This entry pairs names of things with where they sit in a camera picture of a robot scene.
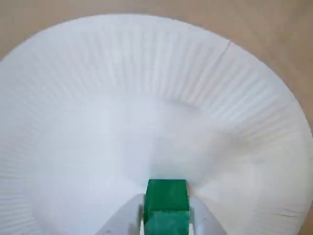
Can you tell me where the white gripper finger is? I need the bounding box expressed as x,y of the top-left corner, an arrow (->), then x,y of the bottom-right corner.
187,195 -> 222,235
96,193 -> 147,235

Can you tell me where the white paper plate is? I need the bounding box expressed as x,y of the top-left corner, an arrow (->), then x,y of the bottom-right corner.
0,13 -> 313,235

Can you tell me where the green cube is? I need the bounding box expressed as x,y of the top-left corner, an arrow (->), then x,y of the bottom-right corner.
143,179 -> 191,235

